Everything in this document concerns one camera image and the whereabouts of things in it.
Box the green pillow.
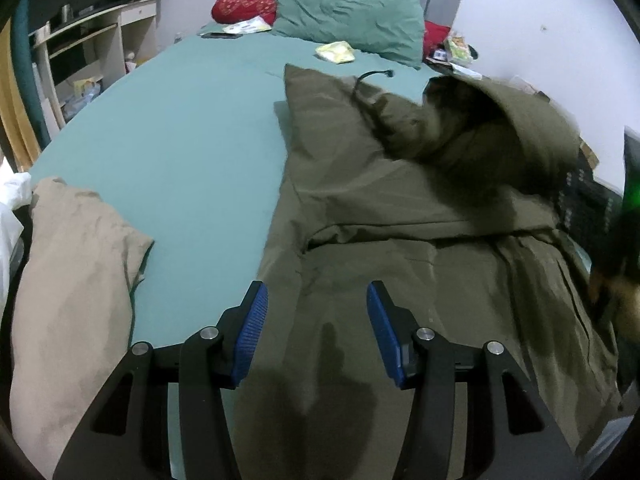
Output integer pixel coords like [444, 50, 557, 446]
[271, 0, 426, 70]

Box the white printed packet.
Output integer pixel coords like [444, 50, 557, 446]
[222, 16, 272, 35]

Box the pile of papers and packets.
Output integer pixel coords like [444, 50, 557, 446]
[430, 30, 485, 81]

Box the bed with teal sheet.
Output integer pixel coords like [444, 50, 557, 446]
[30, 22, 598, 480]

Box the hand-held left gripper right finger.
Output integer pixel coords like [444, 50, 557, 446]
[366, 280, 583, 480]

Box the white cloth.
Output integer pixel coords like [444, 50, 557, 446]
[0, 170, 33, 311]

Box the plain red pillow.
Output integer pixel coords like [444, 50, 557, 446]
[423, 20, 452, 58]

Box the black cable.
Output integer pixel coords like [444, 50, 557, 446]
[350, 69, 396, 106]

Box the black crate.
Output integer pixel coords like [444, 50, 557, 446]
[560, 145, 626, 241]

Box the teal curtain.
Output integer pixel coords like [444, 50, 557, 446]
[10, 0, 51, 151]

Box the beige garment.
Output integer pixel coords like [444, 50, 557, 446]
[9, 176, 155, 478]

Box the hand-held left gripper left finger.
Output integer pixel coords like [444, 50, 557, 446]
[52, 280, 269, 480]

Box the white desk shelf unit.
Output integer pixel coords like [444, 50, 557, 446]
[30, 0, 166, 128]

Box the yellow packet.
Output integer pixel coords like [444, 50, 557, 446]
[315, 41, 357, 65]

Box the olive green jacket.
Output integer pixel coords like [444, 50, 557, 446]
[232, 63, 626, 480]

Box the wooden window frame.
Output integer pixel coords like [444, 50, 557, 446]
[0, 25, 41, 171]

